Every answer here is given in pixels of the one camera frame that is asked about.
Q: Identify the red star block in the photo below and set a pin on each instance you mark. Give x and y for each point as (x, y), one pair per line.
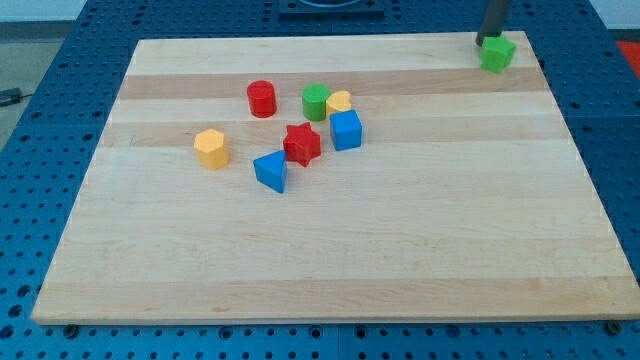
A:
(301, 144)

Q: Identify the light wooden board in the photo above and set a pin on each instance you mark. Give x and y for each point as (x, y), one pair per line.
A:
(466, 202)

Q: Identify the red cylinder block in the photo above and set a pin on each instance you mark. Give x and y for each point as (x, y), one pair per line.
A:
(261, 98)

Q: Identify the green cylinder block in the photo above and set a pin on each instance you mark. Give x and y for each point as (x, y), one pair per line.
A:
(314, 97)

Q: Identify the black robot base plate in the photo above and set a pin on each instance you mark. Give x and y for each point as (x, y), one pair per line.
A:
(301, 8)

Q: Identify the blue cube block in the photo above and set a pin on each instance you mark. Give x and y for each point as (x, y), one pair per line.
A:
(346, 130)

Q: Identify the yellow hexagon block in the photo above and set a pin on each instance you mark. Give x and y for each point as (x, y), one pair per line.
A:
(211, 149)

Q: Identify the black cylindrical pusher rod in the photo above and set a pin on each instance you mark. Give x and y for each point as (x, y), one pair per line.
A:
(493, 20)

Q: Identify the blue triangle block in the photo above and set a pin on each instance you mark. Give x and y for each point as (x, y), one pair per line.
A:
(271, 170)

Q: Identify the yellow heart block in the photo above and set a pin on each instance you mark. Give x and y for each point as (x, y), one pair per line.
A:
(338, 101)

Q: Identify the green star block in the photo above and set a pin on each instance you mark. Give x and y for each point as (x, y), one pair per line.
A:
(496, 53)

